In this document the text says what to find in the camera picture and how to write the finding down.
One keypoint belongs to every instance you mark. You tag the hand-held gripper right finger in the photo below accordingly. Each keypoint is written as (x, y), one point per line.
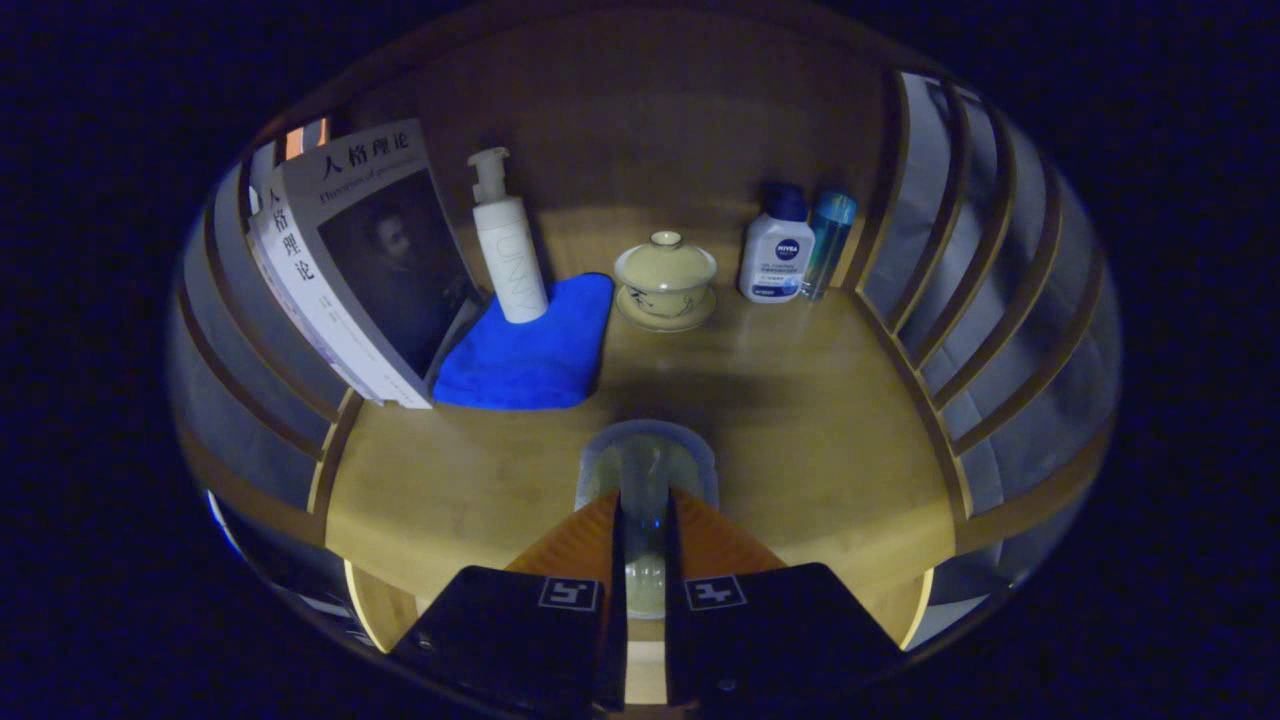
(674, 640)

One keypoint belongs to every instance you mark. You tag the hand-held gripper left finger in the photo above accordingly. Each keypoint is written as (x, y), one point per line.
(617, 640)

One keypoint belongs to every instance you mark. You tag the wooden countertop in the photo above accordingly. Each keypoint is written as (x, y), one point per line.
(800, 420)

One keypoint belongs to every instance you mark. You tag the wooden cabinet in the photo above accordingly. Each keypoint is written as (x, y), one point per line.
(650, 110)

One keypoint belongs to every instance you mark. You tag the blue folded cloth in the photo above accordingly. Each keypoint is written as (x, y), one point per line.
(530, 360)

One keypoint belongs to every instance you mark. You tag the lidded tea cup with saucer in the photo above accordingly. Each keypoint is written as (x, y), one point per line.
(665, 280)

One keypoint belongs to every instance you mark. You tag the white pump bottle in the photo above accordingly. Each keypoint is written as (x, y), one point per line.
(512, 260)

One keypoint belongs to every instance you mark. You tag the white lotion bottle blue cap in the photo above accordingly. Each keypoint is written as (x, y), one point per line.
(776, 255)

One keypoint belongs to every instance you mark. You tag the teal slim bottle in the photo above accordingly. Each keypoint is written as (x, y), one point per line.
(826, 240)

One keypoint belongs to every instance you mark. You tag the thick portrait cover book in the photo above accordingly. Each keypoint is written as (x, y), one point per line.
(385, 270)

